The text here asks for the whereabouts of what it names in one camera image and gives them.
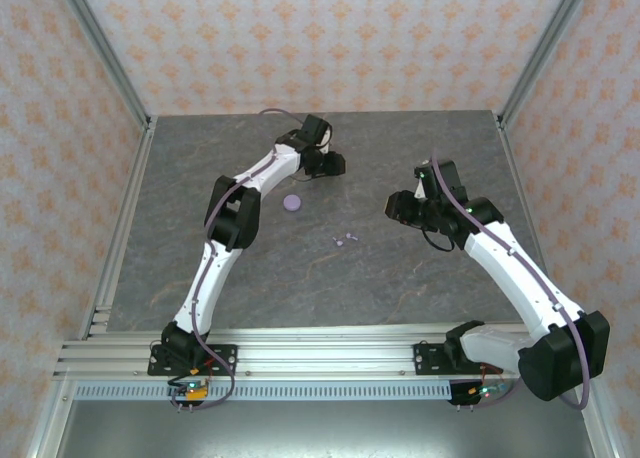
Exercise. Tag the purple earbud charging case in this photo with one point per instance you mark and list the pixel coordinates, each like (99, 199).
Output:
(292, 203)

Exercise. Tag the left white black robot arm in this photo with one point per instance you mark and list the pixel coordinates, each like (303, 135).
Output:
(210, 278)

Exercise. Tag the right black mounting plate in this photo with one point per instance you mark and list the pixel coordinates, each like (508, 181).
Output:
(425, 360)

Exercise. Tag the black mounting plate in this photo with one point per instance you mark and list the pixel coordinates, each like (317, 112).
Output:
(425, 360)
(222, 360)

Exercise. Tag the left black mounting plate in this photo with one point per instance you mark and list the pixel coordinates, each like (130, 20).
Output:
(222, 360)

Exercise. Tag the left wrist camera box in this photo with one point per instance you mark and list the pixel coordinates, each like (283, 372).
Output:
(326, 138)

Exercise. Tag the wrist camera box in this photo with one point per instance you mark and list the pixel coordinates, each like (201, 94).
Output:
(419, 190)
(326, 138)

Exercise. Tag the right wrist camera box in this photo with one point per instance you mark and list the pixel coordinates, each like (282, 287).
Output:
(419, 190)

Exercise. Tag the aluminium frame side rail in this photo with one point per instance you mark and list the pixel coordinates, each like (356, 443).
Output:
(526, 203)
(128, 203)

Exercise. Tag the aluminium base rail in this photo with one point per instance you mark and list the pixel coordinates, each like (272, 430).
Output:
(325, 358)

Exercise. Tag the aluminium frame post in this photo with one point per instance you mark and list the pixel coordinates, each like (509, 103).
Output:
(107, 53)
(541, 53)

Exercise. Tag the grey metal base plate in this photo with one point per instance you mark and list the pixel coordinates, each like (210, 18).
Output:
(320, 428)

